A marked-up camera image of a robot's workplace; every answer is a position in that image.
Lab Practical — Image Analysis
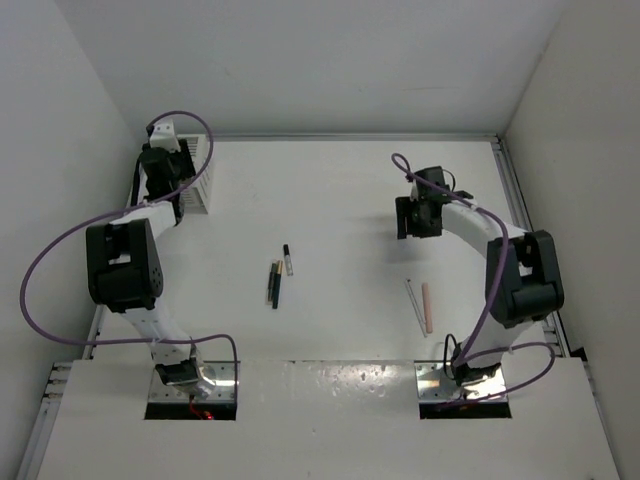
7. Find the pink makeup stick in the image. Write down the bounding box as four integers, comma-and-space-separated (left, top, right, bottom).
421, 283, 433, 335

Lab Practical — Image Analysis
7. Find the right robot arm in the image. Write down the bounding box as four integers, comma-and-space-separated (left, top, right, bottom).
395, 166, 565, 386

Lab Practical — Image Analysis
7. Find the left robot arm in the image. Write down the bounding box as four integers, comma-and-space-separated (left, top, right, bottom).
85, 139, 202, 392

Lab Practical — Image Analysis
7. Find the black grey makeup pencil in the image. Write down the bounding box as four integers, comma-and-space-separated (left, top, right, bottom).
266, 261, 278, 304

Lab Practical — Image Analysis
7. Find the white two-slot organizer box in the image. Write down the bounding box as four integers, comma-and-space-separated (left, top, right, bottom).
178, 134, 214, 214

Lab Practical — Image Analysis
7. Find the thin clear silver stick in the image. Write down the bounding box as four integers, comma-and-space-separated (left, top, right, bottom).
404, 279, 428, 337

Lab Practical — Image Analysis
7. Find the black clear mascara tube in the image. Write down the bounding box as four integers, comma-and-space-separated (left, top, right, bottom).
283, 244, 294, 276

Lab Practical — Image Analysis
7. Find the dark green gold pencil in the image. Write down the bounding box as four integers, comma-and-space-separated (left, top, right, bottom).
271, 260, 283, 309

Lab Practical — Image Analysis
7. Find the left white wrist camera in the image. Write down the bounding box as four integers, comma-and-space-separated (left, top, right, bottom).
149, 119, 181, 153

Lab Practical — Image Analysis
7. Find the aluminium frame rail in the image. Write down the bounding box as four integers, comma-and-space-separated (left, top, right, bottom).
491, 136, 570, 357

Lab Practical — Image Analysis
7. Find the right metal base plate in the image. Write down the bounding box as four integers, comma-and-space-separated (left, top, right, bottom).
414, 361, 508, 404

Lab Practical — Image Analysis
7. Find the metal base plate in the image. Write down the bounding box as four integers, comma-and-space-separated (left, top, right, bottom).
414, 361, 508, 404
147, 361, 236, 404

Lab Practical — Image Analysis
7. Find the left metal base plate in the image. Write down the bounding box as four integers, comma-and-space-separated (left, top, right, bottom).
147, 361, 236, 404

